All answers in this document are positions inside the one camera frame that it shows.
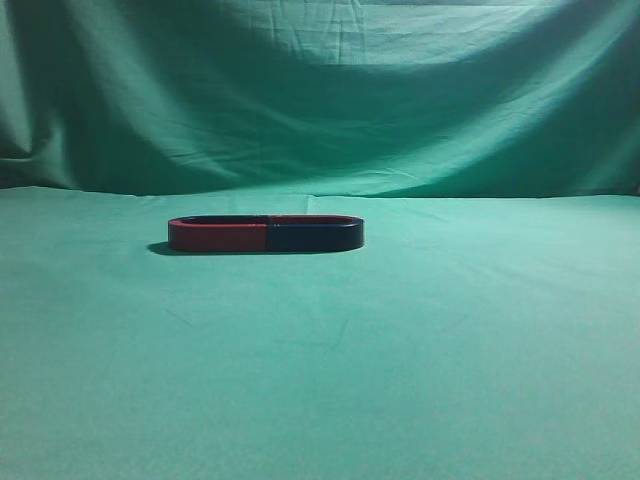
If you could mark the green cloth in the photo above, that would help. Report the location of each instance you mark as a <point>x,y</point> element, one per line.
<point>488,328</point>

